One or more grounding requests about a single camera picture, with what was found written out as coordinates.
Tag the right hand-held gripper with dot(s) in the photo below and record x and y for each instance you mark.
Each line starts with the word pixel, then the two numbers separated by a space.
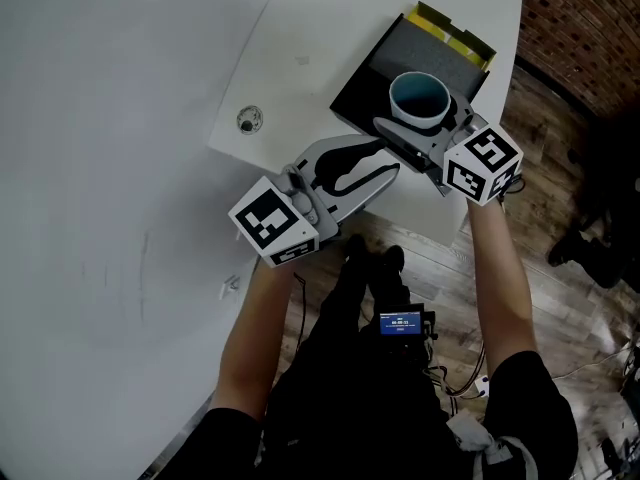
pixel 480 165

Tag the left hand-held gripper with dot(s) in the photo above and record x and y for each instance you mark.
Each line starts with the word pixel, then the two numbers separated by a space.
pixel 272 218

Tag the white mug teal inside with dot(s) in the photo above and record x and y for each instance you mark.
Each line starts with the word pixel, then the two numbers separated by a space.
pixel 419 100

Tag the black box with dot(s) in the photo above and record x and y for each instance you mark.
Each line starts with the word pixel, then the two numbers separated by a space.
pixel 360 98

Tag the person's left forearm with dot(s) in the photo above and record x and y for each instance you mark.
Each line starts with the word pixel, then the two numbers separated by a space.
pixel 255 338

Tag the person's right forearm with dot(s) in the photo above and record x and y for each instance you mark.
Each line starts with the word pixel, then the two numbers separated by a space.
pixel 505 288

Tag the gray foam pad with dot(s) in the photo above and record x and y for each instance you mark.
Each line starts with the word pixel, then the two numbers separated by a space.
pixel 425 53

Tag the person's black shoe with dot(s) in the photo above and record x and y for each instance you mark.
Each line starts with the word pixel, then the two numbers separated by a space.
pixel 392 257
pixel 356 245

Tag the person's black trousers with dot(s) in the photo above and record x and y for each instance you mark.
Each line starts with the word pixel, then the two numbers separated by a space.
pixel 350 308

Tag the white desk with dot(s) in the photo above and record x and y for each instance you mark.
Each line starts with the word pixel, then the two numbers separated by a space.
pixel 325 28

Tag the black office chair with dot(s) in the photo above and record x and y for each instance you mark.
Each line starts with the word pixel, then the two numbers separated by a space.
pixel 610 178

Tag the person's black shirt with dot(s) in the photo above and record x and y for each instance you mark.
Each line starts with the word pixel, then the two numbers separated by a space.
pixel 360 433

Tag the gray cloth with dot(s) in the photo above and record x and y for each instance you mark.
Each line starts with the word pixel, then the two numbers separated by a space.
pixel 485 443

